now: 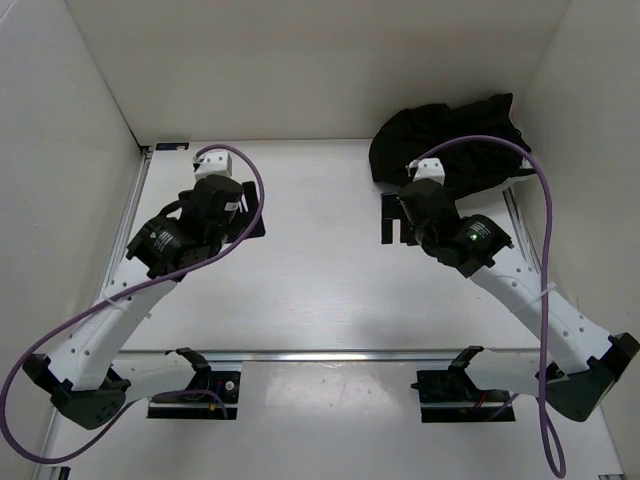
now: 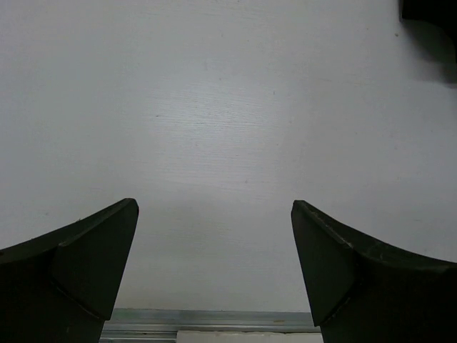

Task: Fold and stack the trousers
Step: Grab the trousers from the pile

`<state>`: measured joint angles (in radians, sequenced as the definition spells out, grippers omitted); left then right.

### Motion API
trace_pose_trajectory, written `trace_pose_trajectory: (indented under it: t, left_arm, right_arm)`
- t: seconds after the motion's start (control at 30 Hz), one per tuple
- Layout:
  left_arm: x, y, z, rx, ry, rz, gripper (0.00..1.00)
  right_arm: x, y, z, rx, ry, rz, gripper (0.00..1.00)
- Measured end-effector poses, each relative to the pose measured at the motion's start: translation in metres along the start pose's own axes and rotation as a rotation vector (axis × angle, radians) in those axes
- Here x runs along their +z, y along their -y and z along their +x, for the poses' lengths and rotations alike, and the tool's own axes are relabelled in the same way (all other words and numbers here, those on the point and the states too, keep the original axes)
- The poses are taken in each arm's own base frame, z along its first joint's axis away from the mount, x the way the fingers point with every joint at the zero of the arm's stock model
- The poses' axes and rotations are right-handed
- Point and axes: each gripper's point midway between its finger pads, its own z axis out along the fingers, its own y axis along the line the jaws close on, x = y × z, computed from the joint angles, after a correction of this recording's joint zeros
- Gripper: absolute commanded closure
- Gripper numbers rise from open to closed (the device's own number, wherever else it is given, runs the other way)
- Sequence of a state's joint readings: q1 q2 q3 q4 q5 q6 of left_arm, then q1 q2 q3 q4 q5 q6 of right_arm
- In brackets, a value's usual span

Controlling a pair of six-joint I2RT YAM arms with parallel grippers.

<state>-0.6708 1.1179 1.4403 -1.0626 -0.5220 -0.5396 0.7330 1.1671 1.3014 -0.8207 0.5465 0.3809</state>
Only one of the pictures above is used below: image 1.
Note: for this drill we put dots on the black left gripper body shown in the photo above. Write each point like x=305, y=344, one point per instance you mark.
x=224, y=230

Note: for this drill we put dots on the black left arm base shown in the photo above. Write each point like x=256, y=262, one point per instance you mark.
x=213, y=397

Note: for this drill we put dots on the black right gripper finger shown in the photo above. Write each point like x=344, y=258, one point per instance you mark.
x=392, y=229
x=390, y=205

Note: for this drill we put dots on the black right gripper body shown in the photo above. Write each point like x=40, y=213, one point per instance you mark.
x=426, y=237

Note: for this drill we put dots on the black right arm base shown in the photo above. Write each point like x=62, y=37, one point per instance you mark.
x=460, y=400

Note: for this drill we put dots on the silver aluminium rail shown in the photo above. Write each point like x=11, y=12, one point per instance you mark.
x=522, y=234
x=330, y=356
x=128, y=216

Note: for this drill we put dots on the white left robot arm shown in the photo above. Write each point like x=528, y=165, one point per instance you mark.
x=85, y=381

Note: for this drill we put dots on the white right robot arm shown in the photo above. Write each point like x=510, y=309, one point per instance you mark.
x=583, y=361

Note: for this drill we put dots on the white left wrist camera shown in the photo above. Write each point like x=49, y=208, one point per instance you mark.
x=212, y=163

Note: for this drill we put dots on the silver front aluminium rail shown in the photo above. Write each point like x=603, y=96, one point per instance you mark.
x=330, y=356

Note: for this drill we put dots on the small black label plate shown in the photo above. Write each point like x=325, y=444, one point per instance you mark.
x=171, y=146

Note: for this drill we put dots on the silver right aluminium rail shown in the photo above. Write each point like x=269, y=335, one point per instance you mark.
x=522, y=234

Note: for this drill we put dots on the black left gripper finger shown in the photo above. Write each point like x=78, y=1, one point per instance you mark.
x=251, y=202
x=241, y=223

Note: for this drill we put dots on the silver left aluminium rail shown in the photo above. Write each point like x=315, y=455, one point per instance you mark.
x=128, y=216

